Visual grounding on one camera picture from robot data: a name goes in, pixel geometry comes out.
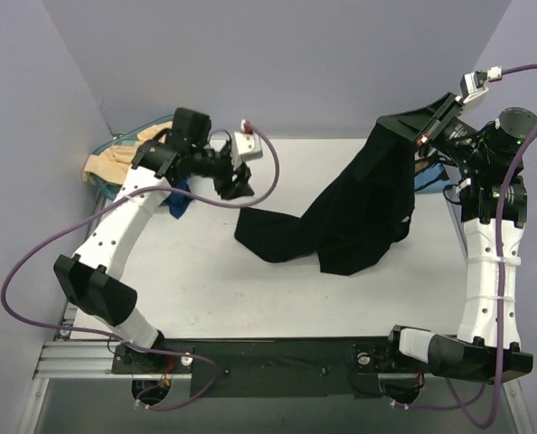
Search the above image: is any folded black printed t shirt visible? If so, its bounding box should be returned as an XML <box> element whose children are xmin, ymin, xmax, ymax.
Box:
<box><xmin>414</xmin><ymin>153</ymin><xmax>450</xmax><ymax>193</ymax></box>

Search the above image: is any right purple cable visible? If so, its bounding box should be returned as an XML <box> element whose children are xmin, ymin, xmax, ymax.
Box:
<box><xmin>388</xmin><ymin>62</ymin><xmax>537</xmax><ymax>429</ymax></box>

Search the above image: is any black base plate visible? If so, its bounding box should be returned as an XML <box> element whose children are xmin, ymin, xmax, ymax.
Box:
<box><xmin>111</xmin><ymin>337</ymin><xmax>428</xmax><ymax>398</ymax></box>

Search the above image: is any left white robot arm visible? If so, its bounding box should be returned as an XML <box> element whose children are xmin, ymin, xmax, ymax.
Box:
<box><xmin>53</xmin><ymin>108</ymin><xmax>255</xmax><ymax>373</ymax></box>

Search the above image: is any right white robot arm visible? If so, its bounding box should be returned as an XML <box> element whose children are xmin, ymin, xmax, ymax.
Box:
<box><xmin>382</xmin><ymin>95</ymin><xmax>537</xmax><ymax>384</ymax></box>

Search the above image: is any teal plastic basket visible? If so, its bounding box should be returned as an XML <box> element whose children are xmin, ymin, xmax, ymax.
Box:
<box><xmin>89</xmin><ymin>115</ymin><xmax>174</xmax><ymax>199</ymax></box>

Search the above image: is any aluminium frame rail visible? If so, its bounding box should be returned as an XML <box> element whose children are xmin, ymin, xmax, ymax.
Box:
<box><xmin>33</xmin><ymin>340</ymin><xmax>192</xmax><ymax>380</ymax></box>

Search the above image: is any blue t shirt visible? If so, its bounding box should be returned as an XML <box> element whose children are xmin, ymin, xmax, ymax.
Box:
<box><xmin>162</xmin><ymin>178</ymin><xmax>193</xmax><ymax>219</ymax></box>

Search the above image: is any beige t shirt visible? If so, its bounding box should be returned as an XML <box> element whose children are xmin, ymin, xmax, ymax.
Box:
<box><xmin>81</xmin><ymin>121</ymin><xmax>173</xmax><ymax>185</ymax></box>

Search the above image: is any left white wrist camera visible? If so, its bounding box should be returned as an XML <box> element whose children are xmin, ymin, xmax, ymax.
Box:
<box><xmin>231</xmin><ymin>132</ymin><xmax>263</xmax><ymax>166</ymax></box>

